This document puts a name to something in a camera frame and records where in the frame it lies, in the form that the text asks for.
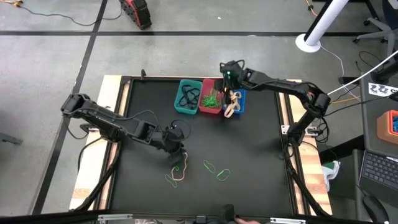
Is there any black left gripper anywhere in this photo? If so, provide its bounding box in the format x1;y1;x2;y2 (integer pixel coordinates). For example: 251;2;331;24
162;138;188;167

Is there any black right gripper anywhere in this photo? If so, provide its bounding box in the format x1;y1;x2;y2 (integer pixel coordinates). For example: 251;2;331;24
221;80;241;105

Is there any blue plastic basket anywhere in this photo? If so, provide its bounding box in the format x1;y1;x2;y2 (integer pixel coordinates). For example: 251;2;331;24
222;88;246;114

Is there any red plastic basket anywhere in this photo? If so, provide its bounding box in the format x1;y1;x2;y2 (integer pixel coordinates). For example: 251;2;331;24
198;78;226;114

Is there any teal plastic basket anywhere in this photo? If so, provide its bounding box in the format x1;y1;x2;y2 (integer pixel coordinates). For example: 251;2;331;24
174;78;203;115

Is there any black box-shaped object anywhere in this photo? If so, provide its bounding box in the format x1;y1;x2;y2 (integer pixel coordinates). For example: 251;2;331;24
220;203;238;222

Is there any person's hand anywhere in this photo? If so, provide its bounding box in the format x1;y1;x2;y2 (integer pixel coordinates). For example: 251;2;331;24
234;217;262;224

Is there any white pole with round base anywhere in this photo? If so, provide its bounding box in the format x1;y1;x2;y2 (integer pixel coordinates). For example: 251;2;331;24
295;0;349;54

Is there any red and black tool case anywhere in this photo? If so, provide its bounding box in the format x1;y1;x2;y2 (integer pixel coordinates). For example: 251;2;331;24
119;0;153;30

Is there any white and green bag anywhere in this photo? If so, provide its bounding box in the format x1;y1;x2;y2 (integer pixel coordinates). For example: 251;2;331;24
321;160;341;192

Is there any black side desk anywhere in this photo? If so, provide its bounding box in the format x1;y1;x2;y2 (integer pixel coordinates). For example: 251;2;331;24
357;73;398;224

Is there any white paper with black print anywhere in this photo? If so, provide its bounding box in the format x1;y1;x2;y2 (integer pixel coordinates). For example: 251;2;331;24
368;82;398;97

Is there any orange plastic bin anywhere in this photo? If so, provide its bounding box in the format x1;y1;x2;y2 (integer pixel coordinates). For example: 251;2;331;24
376;109;398;146

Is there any black stand base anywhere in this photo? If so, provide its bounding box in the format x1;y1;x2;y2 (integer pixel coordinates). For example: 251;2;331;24
371;60;398;85

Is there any laptop keyboard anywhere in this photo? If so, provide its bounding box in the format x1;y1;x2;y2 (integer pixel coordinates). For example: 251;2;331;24
358;149;398;206

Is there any grey office chair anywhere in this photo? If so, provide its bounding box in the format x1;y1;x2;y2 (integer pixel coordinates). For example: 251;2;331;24
353;0;398;58

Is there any grey furniture leg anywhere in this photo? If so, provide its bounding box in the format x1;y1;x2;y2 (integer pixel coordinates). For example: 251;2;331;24
0;132;24;146

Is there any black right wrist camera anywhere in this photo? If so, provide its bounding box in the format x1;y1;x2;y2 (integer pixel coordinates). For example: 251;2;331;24
220;60;243;82

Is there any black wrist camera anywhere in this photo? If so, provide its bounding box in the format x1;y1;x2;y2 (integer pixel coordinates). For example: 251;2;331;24
220;60;243;82
164;123;185;141

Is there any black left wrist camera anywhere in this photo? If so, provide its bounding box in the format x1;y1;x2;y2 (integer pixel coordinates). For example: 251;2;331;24
164;123;185;141

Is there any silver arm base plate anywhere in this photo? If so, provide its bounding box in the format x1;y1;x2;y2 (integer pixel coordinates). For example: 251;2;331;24
280;124;322;137

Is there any black braided cable sleeve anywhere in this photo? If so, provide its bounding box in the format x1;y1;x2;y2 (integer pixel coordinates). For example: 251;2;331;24
73;146;122;212
284;146;332;218

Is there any silver metal bracket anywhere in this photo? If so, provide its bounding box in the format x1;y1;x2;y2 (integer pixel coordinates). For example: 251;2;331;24
97;213;134;222
269;217;307;224

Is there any thin black cable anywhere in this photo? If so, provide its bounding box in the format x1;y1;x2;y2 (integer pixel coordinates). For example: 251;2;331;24
76;136;105;166
18;2;124;27
325;95;398;118

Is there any thin white cable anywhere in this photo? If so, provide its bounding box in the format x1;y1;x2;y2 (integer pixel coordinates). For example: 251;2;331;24
320;45;363;102

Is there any thick white cable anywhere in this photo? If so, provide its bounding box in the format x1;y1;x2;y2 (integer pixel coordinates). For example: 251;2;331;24
326;49;398;97

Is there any black frame beam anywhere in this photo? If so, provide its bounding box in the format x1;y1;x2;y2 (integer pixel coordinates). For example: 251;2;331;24
0;210;398;224

